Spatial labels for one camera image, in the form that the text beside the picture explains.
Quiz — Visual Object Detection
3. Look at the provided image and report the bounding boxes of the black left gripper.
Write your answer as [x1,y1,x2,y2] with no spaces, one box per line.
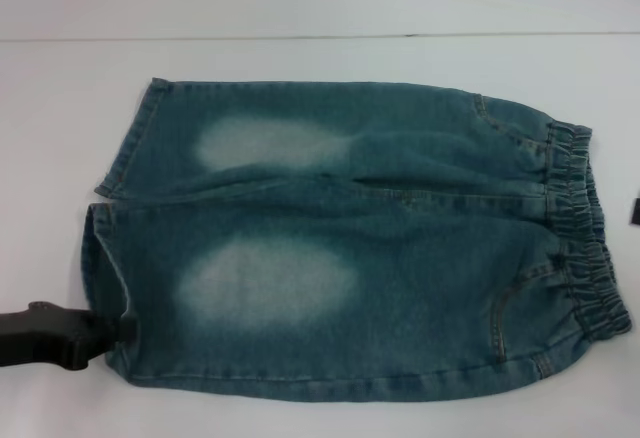
[0,300,137,372]

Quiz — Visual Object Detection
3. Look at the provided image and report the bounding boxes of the blue denim shorts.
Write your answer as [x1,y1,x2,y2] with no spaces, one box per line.
[84,76,632,393]

